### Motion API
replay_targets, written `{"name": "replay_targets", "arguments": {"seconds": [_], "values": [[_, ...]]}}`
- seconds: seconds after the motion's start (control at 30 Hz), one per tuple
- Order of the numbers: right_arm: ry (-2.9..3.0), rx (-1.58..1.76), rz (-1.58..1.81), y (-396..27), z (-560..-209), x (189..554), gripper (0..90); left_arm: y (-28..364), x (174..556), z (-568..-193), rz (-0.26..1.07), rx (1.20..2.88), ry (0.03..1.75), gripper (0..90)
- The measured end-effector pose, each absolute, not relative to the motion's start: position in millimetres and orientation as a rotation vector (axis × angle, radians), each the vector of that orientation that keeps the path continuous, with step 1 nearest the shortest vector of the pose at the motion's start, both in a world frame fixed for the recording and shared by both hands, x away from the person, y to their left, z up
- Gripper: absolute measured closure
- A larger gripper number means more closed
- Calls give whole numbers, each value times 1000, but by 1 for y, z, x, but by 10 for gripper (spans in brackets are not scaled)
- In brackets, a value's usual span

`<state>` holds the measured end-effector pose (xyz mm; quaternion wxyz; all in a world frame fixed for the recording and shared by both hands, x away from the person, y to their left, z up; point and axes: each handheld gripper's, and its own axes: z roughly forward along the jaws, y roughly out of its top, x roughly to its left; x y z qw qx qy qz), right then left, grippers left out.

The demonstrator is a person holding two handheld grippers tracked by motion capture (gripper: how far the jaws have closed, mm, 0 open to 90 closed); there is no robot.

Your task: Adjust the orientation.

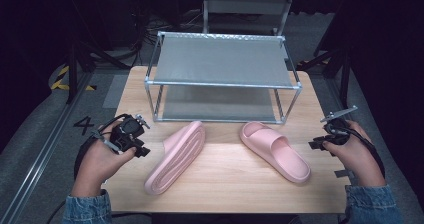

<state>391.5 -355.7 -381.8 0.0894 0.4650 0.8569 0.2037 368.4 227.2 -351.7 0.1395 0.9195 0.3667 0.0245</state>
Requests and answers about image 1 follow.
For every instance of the grey floor mat piece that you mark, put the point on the grey floor mat piece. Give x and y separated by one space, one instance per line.
115 92

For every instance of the grey metal frame stand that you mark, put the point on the grey metal frame stand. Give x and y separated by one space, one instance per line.
246 5

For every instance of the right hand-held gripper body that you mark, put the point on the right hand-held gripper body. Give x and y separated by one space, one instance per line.
337 132

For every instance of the person's left hand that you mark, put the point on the person's left hand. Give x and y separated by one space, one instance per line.
96 164

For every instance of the black tripod stand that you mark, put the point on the black tripod stand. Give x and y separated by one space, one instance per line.
72 70
343 70

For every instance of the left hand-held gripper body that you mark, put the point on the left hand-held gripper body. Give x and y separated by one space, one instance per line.
128 132

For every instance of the yellow black hazard tape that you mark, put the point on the yellow black hazard tape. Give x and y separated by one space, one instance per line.
60 80

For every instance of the metal floor rail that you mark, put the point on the metal floor rail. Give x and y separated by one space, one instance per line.
36 154

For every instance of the grey metal shoe rack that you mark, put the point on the grey metal shoe rack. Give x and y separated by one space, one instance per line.
221 62

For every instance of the pink slipper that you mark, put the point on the pink slipper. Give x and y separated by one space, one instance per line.
176 157
276 152

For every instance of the grey tape piece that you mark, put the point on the grey tape piece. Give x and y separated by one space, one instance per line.
343 174

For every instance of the person's right hand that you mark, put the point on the person's right hand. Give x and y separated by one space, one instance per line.
360 160

